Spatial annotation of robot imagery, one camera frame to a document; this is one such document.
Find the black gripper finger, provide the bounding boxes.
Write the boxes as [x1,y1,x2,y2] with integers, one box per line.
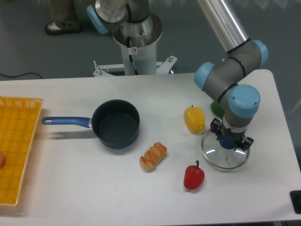
[234,136,254,151]
[210,118,222,139]

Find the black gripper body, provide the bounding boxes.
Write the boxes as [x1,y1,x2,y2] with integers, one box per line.
[220,121,247,145]

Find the glass lid blue knob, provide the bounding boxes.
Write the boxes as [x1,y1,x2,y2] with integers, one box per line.
[201,130,250,170]

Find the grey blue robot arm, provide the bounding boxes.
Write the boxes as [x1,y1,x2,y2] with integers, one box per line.
[87,0,269,151]

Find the green bell pepper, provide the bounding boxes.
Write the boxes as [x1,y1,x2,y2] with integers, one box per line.
[210,102,225,118]

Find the yellow bell pepper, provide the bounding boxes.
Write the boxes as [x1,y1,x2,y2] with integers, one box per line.
[183,105,205,134]

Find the red bell pepper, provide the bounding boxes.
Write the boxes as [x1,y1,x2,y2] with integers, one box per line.
[183,160,205,190]

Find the toy bread loaf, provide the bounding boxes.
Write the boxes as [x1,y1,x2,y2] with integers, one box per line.
[139,142,167,172]

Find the black table corner device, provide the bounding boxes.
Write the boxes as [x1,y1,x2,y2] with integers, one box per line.
[290,190,301,214]

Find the person leg and shoe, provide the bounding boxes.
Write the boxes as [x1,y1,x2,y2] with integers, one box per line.
[45,0,82,36]

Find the yellow woven basket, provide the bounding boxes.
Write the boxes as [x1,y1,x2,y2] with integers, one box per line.
[0,96,43,206]

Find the dark saucepan blue handle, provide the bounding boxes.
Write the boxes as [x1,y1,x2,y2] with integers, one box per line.
[41,99,140,149]

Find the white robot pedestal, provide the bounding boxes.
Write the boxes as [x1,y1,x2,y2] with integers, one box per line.
[93,12,177,77]

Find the black floor cable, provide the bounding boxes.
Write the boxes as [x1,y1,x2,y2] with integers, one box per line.
[0,72,44,79]

